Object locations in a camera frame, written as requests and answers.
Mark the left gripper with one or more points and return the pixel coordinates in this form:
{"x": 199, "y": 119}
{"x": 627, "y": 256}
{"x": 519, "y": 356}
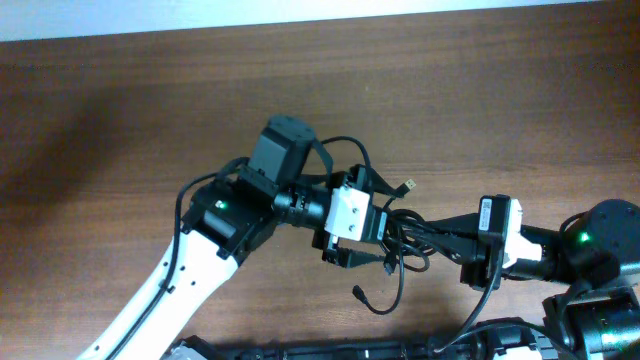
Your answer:
{"x": 339, "y": 253}

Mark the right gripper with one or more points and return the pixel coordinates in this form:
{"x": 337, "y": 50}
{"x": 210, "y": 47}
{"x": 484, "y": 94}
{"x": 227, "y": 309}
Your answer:
{"x": 480, "y": 261}

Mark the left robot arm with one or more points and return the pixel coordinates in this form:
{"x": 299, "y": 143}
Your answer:
{"x": 288, "y": 179}

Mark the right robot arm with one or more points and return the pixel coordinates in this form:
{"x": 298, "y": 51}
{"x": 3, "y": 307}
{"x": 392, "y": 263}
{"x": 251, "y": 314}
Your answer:
{"x": 594, "y": 253}

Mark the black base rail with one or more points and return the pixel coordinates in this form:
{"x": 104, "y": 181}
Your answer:
{"x": 509, "y": 343}

